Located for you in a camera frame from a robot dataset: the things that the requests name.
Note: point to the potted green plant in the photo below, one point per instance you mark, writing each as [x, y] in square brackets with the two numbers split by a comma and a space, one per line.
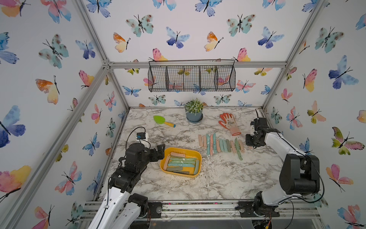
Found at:
[194, 110]

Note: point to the pink folding fruit knife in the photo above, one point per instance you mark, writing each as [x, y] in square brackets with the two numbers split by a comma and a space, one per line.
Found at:
[201, 142]

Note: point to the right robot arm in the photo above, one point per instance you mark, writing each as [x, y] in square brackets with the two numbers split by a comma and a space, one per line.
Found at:
[299, 175]

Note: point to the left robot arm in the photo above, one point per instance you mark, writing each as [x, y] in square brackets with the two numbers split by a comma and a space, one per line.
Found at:
[120, 207]

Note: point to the pink folding knife long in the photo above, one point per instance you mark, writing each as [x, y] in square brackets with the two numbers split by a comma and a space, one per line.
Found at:
[218, 148]

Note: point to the pink ceramic knife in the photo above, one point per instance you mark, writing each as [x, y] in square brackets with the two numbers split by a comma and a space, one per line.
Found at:
[211, 145]

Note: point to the black wire wall basket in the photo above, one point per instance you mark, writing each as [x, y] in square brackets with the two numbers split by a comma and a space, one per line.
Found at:
[191, 76]

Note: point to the teal folding knife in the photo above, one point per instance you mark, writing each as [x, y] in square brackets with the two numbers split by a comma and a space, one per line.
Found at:
[221, 143]

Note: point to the yellow storage box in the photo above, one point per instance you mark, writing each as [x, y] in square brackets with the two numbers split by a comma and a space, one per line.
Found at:
[181, 162]

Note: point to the red white garden glove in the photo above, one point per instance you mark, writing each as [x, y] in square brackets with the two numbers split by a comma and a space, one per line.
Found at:
[228, 122]

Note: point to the green ceramic knife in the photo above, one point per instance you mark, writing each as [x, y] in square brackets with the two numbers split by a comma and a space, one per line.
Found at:
[238, 149]

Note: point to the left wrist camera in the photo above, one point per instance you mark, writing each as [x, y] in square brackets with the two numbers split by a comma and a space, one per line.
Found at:
[141, 136]

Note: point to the teal handle knife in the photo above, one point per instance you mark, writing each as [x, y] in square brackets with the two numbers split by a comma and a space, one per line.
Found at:
[225, 145]

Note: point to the dark grey folding knife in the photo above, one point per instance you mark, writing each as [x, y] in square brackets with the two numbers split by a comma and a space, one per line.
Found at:
[228, 145]

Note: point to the aluminium front rail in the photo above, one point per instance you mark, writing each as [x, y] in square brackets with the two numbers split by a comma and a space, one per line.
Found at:
[229, 209]

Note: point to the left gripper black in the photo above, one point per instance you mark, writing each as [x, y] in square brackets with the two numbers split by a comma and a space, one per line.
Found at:
[155, 157]

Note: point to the pink folding knife top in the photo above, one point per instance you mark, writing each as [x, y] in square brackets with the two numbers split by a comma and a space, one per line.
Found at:
[233, 147]

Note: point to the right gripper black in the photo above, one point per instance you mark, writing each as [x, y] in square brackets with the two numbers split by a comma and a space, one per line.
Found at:
[248, 142]

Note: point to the green yellow toy trowel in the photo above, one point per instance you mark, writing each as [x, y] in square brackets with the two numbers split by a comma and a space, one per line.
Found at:
[161, 120]

